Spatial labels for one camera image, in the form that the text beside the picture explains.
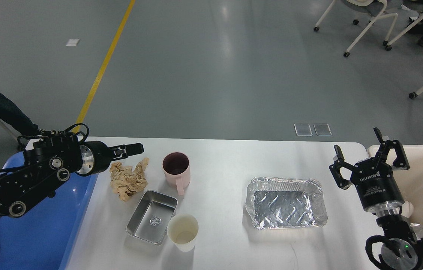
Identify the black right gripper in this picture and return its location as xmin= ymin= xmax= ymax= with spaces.
xmin=329 ymin=127 xmax=410 ymax=213

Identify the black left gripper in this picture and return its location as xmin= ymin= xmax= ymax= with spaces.
xmin=78 ymin=141 xmax=144 ymax=176

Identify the pink mug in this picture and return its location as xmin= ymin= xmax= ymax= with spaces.
xmin=162 ymin=152 xmax=191 ymax=196

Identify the stainless steel tray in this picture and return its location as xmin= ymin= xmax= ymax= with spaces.
xmin=126 ymin=190 xmax=178 ymax=245

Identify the white paper cup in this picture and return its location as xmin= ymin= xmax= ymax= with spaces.
xmin=166 ymin=213 xmax=199 ymax=252

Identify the aluminium foil tray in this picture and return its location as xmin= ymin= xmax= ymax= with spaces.
xmin=244 ymin=177 xmax=328 ymax=230

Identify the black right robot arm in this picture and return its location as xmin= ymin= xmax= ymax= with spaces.
xmin=329 ymin=127 xmax=423 ymax=270

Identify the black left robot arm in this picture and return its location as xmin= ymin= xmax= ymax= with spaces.
xmin=0 ymin=123 xmax=144 ymax=218

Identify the crumpled brown paper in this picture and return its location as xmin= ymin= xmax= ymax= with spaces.
xmin=109 ymin=157 xmax=150 ymax=202

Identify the floor outlet plate right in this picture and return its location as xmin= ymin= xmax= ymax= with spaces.
xmin=313 ymin=123 xmax=333 ymax=136

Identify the floor outlet plate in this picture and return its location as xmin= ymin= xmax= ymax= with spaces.
xmin=313 ymin=123 xmax=333 ymax=136
xmin=294 ymin=123 xmax=313 ymax=137

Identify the floor outlet plate left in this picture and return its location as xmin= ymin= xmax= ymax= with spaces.
xmin=294 ymin=123 xmax=313 ymax=137

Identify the blue plastic tray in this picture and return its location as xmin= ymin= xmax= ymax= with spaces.
xmin=0 ymin=173 xmax=98 ymax=270

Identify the person in dark jeans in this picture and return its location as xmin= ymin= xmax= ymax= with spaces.
xmin=0 ymin=92 xmax=40 ymax=136

